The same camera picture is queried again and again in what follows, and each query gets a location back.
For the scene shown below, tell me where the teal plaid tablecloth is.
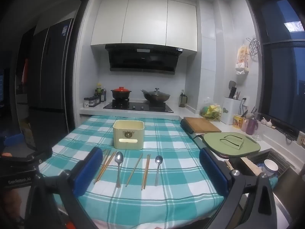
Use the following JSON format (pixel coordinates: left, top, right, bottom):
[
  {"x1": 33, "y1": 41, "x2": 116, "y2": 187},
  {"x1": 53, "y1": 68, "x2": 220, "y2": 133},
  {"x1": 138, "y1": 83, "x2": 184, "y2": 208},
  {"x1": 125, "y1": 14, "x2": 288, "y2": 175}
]
[{"x1": 39, "y1": 115, "x2": 226, "y2": 229}]

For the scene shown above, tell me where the green cutting board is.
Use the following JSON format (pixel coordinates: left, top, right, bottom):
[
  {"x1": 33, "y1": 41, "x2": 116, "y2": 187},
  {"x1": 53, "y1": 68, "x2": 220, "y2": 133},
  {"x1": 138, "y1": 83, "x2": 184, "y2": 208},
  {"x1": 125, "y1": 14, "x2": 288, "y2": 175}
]
[{"x1": 204, "y1": 132, "x2": 261, "y2": 155}]

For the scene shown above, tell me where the wire rack stand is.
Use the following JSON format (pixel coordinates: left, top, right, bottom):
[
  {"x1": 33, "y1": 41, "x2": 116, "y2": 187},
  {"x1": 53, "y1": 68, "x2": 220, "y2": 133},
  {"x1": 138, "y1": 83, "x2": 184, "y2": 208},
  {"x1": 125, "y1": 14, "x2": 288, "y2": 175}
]
[{"x1": 220, "y1": 135, "x2": 258, "y2": 150}]

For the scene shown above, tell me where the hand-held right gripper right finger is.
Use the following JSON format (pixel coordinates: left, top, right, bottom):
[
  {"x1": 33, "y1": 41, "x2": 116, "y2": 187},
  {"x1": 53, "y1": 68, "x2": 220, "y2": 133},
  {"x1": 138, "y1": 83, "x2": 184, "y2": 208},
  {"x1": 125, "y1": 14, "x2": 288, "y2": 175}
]
[{"x1": 199, "y1": 148, "x2": 283, "y2": 229}]

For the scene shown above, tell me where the hanging noodle bag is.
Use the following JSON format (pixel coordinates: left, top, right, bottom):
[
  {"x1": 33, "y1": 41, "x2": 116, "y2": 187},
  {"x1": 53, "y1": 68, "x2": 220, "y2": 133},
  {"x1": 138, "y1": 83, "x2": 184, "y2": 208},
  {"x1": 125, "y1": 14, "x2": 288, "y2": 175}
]
[{"x1": 235, "y1": 43, "x2": 250, "y2": 75}]

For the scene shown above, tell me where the dark framed window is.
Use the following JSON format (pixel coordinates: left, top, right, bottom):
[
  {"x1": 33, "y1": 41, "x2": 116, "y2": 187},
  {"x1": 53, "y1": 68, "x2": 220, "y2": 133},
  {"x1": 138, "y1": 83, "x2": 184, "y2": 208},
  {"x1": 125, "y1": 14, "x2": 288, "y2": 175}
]
[{"x1": 245, "y1": 0, "x2": 305, "y2": 134}]

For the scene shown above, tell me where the black range hood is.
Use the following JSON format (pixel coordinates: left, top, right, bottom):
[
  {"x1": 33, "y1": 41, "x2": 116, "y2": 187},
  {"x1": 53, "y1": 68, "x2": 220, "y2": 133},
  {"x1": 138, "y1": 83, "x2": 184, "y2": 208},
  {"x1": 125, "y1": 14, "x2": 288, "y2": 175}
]
[{"x1": 105, "y1": 44, "x2": 183, "y2": 75}]

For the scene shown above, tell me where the white wall cabinet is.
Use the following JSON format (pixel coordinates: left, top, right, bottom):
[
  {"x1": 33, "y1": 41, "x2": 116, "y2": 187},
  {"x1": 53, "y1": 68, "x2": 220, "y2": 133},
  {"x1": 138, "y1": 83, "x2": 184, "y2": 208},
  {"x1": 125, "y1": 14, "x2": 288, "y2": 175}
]
[{"x1": 91, "y1": 0, "x2": 198, "y2": 52}]

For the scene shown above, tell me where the black spatula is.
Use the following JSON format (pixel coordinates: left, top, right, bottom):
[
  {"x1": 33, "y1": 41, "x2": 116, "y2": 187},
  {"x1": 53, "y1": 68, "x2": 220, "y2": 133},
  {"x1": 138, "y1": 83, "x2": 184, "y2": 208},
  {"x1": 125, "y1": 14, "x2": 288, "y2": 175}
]
[{"x1": 228, "y1": 81, "x2": 237, "y2": 98}]

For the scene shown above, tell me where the black wok with lid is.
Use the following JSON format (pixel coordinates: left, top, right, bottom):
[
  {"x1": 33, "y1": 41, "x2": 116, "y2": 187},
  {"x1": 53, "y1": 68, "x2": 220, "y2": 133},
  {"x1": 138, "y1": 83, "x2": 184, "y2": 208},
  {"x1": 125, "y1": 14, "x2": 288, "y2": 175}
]
[{"x1": 141, "y1": 88, "x2": 171, "y2": 102}]

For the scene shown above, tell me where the glass french press jug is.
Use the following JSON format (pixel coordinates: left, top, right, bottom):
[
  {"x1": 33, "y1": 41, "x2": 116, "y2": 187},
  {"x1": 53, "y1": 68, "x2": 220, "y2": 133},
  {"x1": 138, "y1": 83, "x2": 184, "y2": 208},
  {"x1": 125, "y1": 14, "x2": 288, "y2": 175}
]
[{"x1": 179, "y1": 89, "x2": 188, "y2": 108}]

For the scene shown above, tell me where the cream utensil holder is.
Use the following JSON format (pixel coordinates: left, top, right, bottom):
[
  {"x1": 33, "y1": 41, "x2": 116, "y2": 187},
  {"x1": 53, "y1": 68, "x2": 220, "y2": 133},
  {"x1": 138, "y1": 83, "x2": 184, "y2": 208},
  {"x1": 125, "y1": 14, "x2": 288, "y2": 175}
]
[{"x1": 113, "y1": 120, "x2": 145, "y2": 151}]

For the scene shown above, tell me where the red lid clay pot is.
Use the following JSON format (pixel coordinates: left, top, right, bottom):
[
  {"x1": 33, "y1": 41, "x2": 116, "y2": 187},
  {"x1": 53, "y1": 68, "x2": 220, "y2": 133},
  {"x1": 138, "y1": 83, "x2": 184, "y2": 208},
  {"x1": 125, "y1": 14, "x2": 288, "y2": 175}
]
[{"x1": 111, "y1": 86, "x2": 132, "y2": 100}]

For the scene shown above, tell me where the wooden cutting board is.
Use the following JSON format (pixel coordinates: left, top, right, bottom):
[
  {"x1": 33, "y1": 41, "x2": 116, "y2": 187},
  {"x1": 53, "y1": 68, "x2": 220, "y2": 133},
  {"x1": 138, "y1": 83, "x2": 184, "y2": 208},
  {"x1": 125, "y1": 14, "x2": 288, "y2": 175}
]
[{"x1": 183, "y1": 117, "x2": 222, "y2": 133}]

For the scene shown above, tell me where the purple bottle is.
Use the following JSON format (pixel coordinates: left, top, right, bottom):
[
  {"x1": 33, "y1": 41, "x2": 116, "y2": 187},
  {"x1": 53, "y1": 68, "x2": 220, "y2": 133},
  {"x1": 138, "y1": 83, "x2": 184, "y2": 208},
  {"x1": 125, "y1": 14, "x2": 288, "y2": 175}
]
[{"x1": 245, "y1": 116, "x2": 259, "y2": 135}]

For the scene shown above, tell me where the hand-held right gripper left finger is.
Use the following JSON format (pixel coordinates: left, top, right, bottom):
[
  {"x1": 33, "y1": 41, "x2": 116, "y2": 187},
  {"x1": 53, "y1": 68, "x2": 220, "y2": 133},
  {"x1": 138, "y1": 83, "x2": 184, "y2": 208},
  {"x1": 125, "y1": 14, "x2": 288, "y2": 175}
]
[{"x1": 22, "y1": 147, "x2": 103, "y2": 229}]

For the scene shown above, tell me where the hanging metal trivet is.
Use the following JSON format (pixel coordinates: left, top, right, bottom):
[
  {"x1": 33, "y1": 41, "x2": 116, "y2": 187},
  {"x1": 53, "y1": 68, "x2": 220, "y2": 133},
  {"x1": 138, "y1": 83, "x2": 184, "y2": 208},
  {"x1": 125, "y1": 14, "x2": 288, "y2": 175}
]
[{"x1": 246, "y1": 38, "x2": 261, "y2": 56}]

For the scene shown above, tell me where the white blue bowl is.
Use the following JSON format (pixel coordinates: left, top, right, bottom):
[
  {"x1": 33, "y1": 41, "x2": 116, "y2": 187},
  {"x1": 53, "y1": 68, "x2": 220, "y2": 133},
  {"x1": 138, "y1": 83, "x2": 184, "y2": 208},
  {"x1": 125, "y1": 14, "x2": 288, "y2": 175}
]
[{"x1": 263, "y1": 159, "x2": 278, "y2": 176}]

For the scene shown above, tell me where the dark refrigerator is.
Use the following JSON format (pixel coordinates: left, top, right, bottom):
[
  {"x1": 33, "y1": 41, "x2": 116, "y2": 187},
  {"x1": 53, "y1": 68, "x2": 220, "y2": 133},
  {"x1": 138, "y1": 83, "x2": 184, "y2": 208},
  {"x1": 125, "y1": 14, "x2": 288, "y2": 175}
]
[{"x1": 15, "y1": 17, "x2": 75, "y2": 134}]

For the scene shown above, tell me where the metal spoon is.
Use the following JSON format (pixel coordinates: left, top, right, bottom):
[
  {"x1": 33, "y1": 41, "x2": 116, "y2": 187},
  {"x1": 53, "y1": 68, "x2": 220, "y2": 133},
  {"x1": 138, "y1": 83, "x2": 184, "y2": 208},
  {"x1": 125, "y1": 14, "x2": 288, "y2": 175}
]
[
  {"x1": 115, "y1": 151, "x2": 124, "y2": 188},
  {"x1": 155, "y1": 156, "x2": 164, "y2": 187}
]

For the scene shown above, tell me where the white knife holder box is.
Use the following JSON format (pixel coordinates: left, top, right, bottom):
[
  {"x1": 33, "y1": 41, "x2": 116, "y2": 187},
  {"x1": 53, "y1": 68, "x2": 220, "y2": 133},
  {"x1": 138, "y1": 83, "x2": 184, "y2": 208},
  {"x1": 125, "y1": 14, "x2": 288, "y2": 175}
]
[{"x1": 223, "y1": 97, "x2": 243, "y2": 125}]

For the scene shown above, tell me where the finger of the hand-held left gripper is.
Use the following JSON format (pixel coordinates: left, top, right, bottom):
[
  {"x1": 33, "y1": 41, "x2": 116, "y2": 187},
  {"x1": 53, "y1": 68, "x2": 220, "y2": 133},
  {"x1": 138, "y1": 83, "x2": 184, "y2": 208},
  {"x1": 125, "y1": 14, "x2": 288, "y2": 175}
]
[{"x1": 0, "y1": 147, "x2": 53, "y2": 167}]

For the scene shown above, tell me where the bag of yellow green items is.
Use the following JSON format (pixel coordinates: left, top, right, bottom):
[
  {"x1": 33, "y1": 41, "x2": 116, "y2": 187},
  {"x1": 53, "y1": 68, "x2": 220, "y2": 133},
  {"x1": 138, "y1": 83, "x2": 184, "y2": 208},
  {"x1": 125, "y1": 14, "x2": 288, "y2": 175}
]
[{"x1": 200, "y1": 103, "x2": 223, "y2": 121}]

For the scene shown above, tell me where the kitchen sink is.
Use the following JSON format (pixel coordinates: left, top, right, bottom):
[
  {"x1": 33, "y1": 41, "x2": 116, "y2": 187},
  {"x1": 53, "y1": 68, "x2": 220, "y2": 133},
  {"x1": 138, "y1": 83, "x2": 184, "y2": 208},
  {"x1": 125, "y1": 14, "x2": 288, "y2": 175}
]
[{"x1": 229, "y1": 148, "x2": 298, "y2": 179}]

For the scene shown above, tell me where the black gas cooktop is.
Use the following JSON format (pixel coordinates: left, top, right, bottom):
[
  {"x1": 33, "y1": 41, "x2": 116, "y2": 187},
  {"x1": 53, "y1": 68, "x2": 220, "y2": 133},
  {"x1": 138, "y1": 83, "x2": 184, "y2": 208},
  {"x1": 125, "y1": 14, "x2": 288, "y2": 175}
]
[{"x1": 103, "y1": 101, "x2": 174, "y2": 113}]

